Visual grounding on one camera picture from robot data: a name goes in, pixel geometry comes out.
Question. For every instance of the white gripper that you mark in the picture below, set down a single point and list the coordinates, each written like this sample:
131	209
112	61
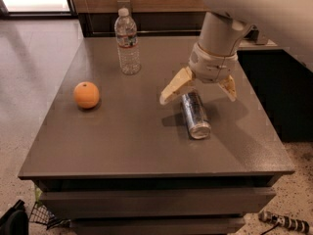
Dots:
213	66

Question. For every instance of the silver redbull can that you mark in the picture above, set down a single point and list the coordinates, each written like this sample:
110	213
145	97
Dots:
195	116

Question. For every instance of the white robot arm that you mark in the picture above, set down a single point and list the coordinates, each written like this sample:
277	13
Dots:
289	23

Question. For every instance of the clear plastic water bottle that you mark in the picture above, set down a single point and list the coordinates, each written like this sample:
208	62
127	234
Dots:
127	43

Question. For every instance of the grey drawer cabinet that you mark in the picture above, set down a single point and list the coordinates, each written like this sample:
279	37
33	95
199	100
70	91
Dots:
128	166

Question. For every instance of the orange fruit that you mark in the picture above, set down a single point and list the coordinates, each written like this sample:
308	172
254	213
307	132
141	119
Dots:
86	95

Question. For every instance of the black white power strip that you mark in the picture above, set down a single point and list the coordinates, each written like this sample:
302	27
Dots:
291	224

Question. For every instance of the black bag on floor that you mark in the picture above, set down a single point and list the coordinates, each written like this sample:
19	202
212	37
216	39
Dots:
15	220

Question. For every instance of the metal wall bracket right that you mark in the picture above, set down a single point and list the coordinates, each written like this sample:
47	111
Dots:
257	37

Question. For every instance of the metal wall bracket behind bottle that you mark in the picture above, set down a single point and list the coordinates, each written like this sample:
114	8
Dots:
124	4

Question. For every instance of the black wire basket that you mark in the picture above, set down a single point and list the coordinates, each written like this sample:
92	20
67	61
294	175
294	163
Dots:
41	215

